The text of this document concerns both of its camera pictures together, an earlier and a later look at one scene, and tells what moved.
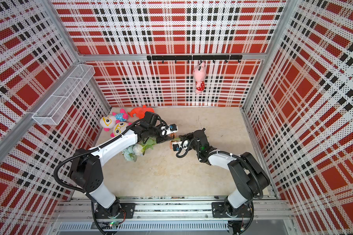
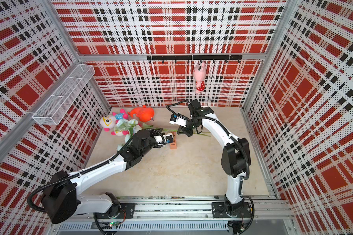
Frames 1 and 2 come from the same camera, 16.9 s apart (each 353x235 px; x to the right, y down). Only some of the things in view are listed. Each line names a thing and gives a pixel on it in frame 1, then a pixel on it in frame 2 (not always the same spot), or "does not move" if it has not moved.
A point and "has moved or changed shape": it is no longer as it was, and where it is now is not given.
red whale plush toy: [140, 111] does not move
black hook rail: [194, 57] does not move
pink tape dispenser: [171, 144] does not move
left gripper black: [163, 138] to [155, 132]
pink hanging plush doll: [199, 73] does not move
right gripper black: [187, 137] to [184, 129]
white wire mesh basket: [52, 111] does not move
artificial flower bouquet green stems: [131, 152] has moved or changed shape
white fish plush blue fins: [108, 121] does not move
